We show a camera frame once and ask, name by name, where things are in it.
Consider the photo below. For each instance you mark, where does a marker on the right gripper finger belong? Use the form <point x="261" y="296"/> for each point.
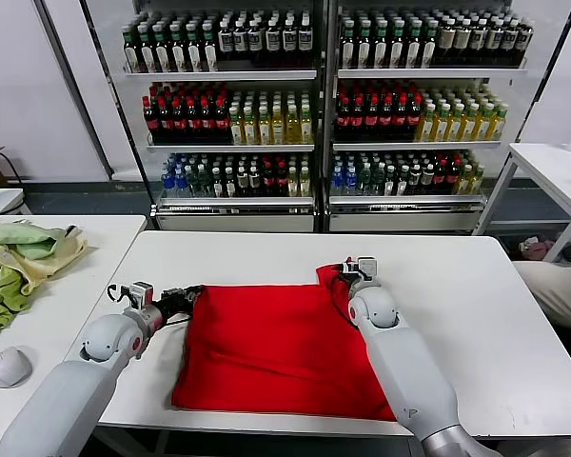
<point x="340" y="267"/>
<point x="340" y="276"/>

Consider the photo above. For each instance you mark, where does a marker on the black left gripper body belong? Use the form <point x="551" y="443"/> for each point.
<point x="176" y="300"/>

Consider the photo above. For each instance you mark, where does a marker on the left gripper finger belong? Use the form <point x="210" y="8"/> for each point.
<point x="196" y="289"/>
<point x="196" y="296"/>

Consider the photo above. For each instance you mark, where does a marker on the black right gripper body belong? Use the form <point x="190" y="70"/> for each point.
<point x="351" y="273"/>

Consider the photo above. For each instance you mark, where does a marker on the red t-shirt with bear print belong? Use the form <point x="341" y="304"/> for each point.
<point x="266" y="343"/>

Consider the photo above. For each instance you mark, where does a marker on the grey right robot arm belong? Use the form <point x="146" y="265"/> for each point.
<point x="399" y="362"/>

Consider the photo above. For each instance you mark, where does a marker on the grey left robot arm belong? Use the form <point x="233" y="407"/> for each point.
<point x="76" y="390"/>

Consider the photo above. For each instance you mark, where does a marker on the drinks display cabinet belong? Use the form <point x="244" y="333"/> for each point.
<point x="233" y="221"/>
<point x="399" y="221"/>

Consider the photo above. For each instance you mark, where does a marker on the small blue water bottle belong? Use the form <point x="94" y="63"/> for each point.
<point x="167" y="183"/>
<point x="180" y="183"/>
<point x="350" y="181"/>
<point x="337" y="181"/>

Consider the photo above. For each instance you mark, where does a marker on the small green-tinted water bottle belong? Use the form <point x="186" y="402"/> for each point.
<point x="364" y="181"/>
<point x="377" y="181"/>
<point x="192" y="183"/>
<point x="204" y="183"/>

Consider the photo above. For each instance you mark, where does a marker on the small yellow drink bottle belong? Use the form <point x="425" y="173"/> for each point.
<point x="476" y="181"/>
<point x="305" y="183"/>
<point x="463" y="181"/>
<point x="292" y="183"/>

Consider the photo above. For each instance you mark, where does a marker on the white metal shelf board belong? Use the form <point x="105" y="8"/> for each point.
<point x="228" y="148"/>
<point x="233" y="202"/>
<point x="219" y="75"/>
<point x="428" y="73"/>
<point x="414" y="145"/>
<point x="404" y="200"/>

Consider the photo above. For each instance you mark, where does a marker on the small dark bottle white cap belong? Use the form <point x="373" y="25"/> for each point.
<point x="427" y="181"/>
<point x="390" y="181"/>
<point x="402" y="181"/>
<point x="253" y="183"/>
<point x="414" y="181"/>
<point x="230" y="183"/>
<point x="242" y="183"/>
<point x="217" y="183"/>

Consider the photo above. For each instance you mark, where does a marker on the small red-cap cola bottle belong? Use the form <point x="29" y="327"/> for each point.
<point x="440" y="181"/>
<point x="452" y="181"/>
<point x="281" y="183"/>
<point x="268" y="183"/>

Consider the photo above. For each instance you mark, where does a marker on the cream yellow garment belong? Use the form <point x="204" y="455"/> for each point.
<point x="52" y="266"/>

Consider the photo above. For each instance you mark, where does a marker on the pale green garment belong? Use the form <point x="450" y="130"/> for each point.
<point x="24" y="238"/>

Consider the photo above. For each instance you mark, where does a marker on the olive green towel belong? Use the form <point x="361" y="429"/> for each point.
<point x="0" y="304"/>

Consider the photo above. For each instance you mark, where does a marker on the grey computer mouse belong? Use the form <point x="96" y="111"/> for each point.
<point x="10" y="367"/>

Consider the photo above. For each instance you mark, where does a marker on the pink cloth pile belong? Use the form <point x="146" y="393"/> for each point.
<point x="535" y="248"/>

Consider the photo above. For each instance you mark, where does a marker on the white rounded-corner board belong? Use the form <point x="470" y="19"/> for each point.
<point x="0" y="202"/>

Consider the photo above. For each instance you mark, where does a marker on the beige trouser leg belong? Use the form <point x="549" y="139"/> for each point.
<point x="561" y="290"/>

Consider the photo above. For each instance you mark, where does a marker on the green-cap bottle white label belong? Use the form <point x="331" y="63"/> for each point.
<point x="179" y="58"/>
<point x="380" y="51"/>
<point x="363" y="51"/>
<point x="148" y="58"/>
<point x="396" y="51"/>
<point x="428" y="51"/>
<point x="347" y="51"/>
<point x="163" y="58"/>
<point x="210" y="58"/>
<point x="413" y="51"/>
<point x="132" y="58"/>
<point x="194" y="58"/>

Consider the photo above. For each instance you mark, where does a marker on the white side table with legs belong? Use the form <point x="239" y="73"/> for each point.
<point x="552" y="176"/>

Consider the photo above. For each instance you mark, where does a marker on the dark tea bottle blue-white label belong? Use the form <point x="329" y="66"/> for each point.
<point x="289" y="42"/>
<point x="226" y="43"/>
<point x="256" y="43"/>
<point x="273" y="43"/>
<point x="305" y="42"/>
<point x="241" y="43"/>

